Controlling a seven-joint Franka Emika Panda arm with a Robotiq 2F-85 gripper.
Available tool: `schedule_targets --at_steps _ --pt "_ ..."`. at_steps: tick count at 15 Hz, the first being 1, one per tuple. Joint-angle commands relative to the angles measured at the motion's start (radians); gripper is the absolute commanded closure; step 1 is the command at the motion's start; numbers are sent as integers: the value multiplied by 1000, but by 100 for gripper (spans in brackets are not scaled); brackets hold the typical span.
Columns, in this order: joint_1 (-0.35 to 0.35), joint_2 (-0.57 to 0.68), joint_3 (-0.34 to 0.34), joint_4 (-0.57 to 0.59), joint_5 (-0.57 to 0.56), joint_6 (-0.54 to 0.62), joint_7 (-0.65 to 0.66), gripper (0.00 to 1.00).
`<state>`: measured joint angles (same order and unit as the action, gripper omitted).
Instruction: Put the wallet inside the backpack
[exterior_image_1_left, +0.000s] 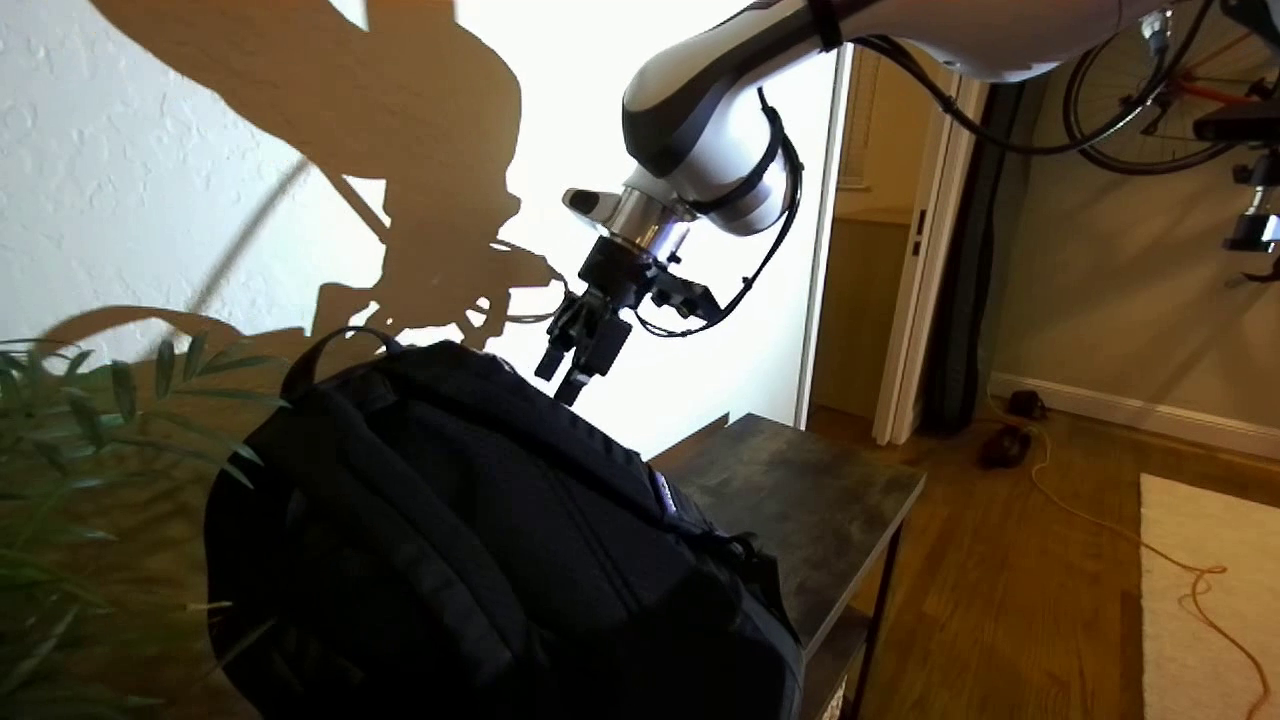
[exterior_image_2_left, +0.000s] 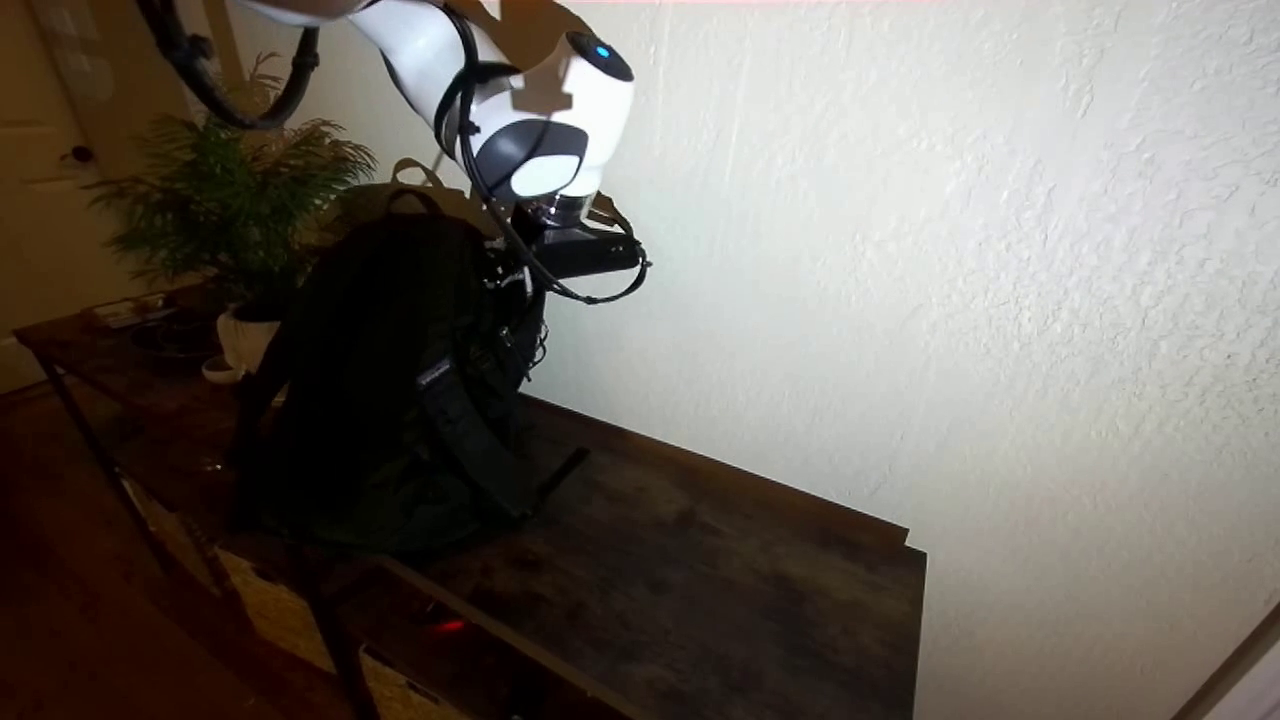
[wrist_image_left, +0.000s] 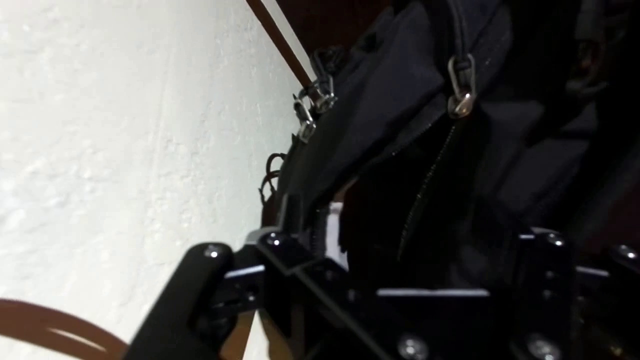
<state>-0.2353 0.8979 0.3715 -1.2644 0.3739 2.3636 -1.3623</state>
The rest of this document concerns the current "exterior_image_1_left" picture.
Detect black backpack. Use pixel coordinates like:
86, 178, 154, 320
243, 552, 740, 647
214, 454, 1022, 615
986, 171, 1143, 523
199, 325, 807, 720

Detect black metal fixture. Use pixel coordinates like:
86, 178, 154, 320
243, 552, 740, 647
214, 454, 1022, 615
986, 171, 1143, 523
1220, 143, 1280, 287

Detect white baseboard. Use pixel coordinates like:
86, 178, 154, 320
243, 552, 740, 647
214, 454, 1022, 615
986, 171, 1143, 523
989, 369, 1280, 465

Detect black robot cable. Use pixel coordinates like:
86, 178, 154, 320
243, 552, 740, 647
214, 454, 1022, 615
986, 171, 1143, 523
632, 0, 1224, 343

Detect black upright post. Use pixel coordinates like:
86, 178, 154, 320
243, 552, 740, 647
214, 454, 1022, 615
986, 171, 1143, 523
926, 76, 1035, 435

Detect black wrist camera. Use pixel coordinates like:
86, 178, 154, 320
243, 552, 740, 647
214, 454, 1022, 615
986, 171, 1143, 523
638, 265, 732, 338

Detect orange floor cable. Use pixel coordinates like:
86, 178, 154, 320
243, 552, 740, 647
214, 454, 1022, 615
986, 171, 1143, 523
1023, 442, 1276, 720

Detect bicycle with red frame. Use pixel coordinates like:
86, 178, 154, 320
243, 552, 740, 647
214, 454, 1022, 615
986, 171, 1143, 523
1058, 0, 1280, 178

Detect white door frame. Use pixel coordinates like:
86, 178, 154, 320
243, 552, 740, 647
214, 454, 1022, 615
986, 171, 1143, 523
796, 37, 997, 450

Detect green leafy plant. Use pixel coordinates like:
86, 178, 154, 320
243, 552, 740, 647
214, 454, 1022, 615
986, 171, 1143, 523
0, 331, 293, 720

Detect dark wooden table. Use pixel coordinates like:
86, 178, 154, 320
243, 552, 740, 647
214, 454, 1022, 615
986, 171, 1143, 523
784, 471, 933, 720

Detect beige floor rug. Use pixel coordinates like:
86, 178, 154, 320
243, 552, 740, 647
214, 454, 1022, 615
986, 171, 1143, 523
1136, 466, 1280, 720

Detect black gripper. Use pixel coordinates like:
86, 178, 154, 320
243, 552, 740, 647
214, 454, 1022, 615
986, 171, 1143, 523
531, 237, 673, 413

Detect small black floor object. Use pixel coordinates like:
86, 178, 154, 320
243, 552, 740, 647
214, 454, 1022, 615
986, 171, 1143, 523
1001, 382, 1052, 424
975, 420, 1040, 474

